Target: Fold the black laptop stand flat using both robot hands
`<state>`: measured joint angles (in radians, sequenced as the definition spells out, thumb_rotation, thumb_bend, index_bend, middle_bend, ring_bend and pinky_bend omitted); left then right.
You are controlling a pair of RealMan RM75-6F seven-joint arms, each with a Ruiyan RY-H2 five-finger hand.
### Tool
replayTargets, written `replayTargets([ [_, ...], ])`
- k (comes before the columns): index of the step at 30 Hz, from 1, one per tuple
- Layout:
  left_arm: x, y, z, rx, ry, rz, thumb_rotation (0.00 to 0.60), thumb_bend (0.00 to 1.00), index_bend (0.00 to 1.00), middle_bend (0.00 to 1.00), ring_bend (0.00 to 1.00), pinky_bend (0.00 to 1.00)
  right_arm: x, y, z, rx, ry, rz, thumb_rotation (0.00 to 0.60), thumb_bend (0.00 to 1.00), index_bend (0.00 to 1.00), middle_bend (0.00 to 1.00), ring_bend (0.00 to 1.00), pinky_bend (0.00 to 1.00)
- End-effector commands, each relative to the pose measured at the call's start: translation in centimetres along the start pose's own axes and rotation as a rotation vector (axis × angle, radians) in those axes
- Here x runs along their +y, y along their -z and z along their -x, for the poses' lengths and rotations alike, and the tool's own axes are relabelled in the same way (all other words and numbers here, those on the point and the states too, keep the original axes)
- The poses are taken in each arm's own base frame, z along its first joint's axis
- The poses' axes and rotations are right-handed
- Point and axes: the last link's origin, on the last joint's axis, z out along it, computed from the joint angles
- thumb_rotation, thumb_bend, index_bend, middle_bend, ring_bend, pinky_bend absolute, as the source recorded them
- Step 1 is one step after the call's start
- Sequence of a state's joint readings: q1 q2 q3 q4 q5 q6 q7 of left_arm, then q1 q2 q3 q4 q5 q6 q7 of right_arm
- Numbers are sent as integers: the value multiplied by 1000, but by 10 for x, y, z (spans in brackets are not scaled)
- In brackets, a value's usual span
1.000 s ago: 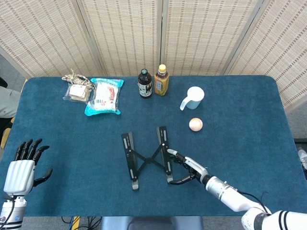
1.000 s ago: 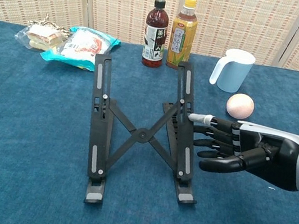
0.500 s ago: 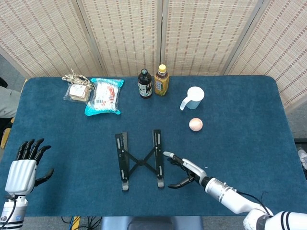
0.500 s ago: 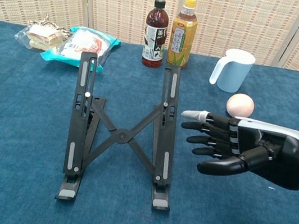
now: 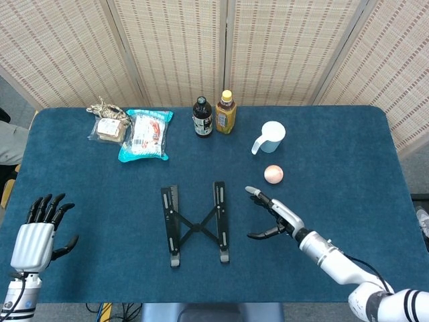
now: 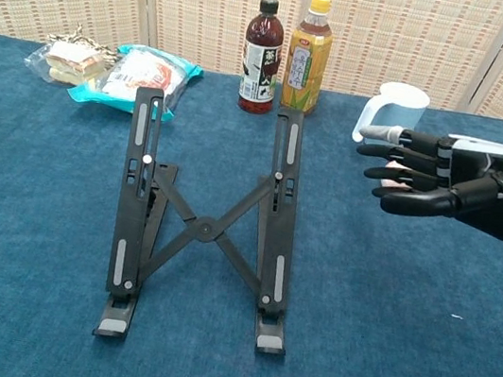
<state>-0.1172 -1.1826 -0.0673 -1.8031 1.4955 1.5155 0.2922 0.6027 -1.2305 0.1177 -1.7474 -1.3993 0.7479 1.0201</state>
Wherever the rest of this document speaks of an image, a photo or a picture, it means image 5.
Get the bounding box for blue table cloth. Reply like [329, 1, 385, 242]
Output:
[0, 105, 429, 305]

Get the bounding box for teal snack packet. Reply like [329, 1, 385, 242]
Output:
[117, 109, 174, 164]

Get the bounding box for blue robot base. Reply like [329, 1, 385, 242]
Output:
[139, 303, 285, 322]

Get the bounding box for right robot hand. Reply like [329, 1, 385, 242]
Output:
[247, 186, 305, 241]

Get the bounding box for white shoe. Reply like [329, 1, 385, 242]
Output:
[416, 207, 429, 237]

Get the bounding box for pink ball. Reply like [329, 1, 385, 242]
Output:
[263, 164, 285, 184]

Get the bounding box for yellow tea bottle yellow cap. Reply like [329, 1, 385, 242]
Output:
[214, 89, 238, 135]

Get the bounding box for yellow wooden frame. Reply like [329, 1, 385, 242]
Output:
[0, 164, 21, 209]

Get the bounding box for clear bagged sandwich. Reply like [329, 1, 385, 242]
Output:
[87, 117, 127, 146]

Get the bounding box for dark tea bottle black cap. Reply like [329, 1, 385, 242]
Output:
[192, 96, 214, 138]

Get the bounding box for white plastic measuring cup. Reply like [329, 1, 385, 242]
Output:
[251, 121, 286, 156]

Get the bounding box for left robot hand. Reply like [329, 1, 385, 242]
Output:
[9, 193, 80, 272]

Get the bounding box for black folding stand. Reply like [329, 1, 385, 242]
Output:
[160, 181, 231, 268]

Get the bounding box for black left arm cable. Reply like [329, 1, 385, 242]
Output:
[0, 272, 28, 315]

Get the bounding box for person in grey clothes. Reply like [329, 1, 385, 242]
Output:
[0, 107, 30, 167]

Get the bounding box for floor cables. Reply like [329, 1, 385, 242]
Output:
[85, 303, 143, 322]

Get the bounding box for beige rope bundle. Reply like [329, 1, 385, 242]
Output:
[86, 96, 132, 127]

